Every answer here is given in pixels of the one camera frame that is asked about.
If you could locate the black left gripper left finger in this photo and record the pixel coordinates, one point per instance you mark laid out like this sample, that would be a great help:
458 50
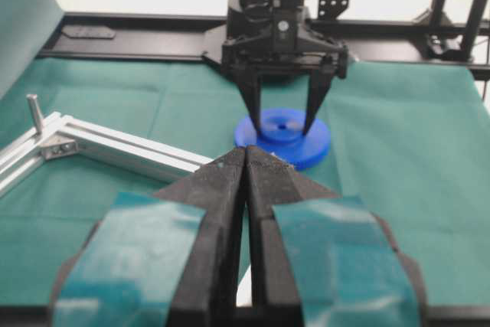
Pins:
166 260

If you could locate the aluminium extrusion frame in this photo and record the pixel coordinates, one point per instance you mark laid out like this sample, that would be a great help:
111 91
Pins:
64 136

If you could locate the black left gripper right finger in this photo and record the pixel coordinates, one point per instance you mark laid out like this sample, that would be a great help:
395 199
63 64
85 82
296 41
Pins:
320 259

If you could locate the green table cloth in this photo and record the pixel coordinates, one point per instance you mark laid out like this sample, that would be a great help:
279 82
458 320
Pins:
411 140

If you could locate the blue plastic gear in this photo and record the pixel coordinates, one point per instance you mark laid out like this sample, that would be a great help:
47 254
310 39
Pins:
281 135

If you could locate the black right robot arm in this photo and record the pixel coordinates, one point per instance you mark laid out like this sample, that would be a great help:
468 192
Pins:
263 7

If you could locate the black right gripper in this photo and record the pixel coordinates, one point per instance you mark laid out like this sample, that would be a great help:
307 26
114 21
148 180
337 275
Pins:
276 42

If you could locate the steel shaft pin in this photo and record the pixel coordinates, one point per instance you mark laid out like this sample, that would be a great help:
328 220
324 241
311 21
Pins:
36 113

